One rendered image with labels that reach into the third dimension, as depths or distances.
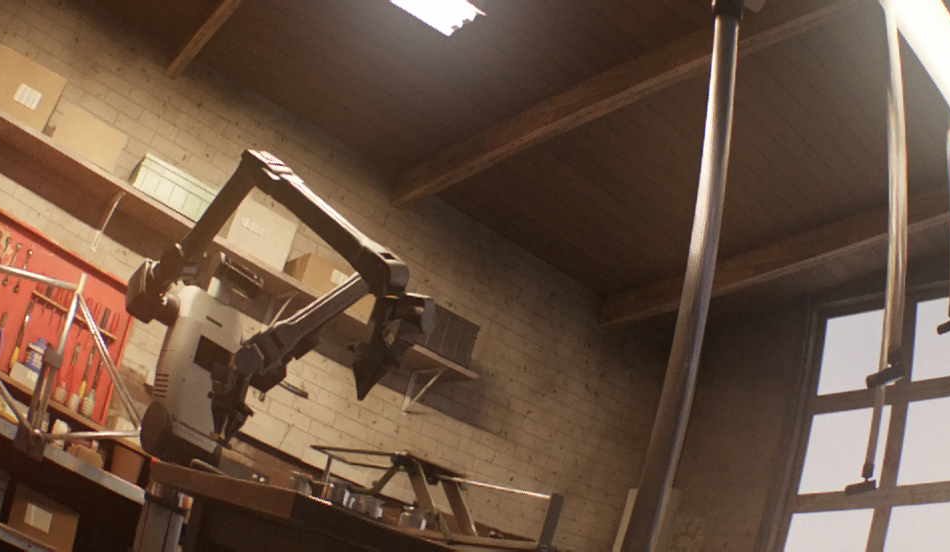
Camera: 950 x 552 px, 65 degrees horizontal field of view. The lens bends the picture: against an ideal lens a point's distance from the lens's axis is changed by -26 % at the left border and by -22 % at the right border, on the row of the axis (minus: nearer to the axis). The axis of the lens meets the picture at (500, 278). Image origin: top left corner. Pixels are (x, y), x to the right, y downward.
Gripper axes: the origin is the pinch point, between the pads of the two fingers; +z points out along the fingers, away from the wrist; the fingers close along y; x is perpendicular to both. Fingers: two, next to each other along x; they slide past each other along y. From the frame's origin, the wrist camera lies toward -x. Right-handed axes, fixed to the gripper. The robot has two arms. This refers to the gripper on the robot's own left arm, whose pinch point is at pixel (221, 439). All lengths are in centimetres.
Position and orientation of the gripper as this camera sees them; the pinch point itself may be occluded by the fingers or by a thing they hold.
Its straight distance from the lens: 196.7
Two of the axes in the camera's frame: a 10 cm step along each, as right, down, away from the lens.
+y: 9.7, 2.1, -1.3
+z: -2.4, 9.0, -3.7
